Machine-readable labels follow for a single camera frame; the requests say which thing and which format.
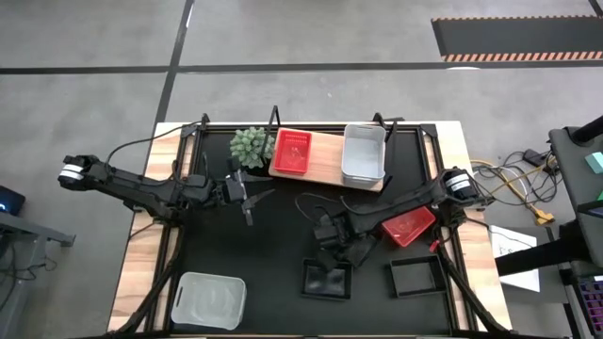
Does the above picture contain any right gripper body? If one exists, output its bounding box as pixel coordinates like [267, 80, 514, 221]
[313, 211, 354, 251]

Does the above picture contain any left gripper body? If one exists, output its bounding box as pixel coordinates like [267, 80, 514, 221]
[215, 168, 254, 227]

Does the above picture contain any red slotted plastic basket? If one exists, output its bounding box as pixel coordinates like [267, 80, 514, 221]
[380, 205, 438, 249]
[271, 127, 314, 176]

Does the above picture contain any white plastic basket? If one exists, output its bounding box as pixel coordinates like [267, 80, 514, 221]
[339, 122, 387, 187]

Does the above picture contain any clear container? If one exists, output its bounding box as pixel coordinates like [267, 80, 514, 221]
[170, 271, 248, 331]

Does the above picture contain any green artificial potted plant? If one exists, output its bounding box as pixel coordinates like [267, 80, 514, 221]
[229, 125, 277, 170]

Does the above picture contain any black table mat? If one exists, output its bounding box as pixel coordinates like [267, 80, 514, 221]
[181, 126, 453, 333]

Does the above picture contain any wooden cutting board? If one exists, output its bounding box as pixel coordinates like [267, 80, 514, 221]
[268, 104, 402, 194]

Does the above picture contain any white paper sheet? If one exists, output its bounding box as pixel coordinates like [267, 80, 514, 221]
[488, 224, 542, 294]

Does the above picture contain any black stand base bar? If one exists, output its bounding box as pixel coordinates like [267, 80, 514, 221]
[494, 234, 595, 279]

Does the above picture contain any grey desk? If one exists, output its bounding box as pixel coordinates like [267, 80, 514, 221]
[0, 211, 76, 339]

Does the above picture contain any black power adapter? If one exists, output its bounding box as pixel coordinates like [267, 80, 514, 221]
[522, 148, 547, 167]

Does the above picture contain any black device with blue light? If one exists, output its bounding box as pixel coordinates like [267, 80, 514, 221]
[0, 185, 27, 217]

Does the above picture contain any grey cart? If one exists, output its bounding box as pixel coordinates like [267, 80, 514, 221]
[546, 115, 603, 269]

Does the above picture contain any backlit keyboard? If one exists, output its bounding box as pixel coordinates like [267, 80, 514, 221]
[572, 275, 603, 331]

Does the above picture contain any hazard striped black floor mat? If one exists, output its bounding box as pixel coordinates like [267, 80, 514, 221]
[431, 14, 603, 63]

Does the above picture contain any teal block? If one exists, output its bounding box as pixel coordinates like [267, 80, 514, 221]
[583, 151, 603, 175]

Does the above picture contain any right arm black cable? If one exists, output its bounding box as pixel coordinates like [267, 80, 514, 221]
[294, 190, 392, 223]

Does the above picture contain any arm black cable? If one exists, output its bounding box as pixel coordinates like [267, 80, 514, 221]
[294, 190, 392, 223]
[105, 121, 204, 166]

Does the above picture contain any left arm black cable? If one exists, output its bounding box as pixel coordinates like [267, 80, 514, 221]
[105, 121, 204, 166]

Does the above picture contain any black floor cable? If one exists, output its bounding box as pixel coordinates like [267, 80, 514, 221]
[484, 148, 566, 208]

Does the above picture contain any yellow cable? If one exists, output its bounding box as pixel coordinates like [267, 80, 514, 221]
[470, 159, 556, 226]

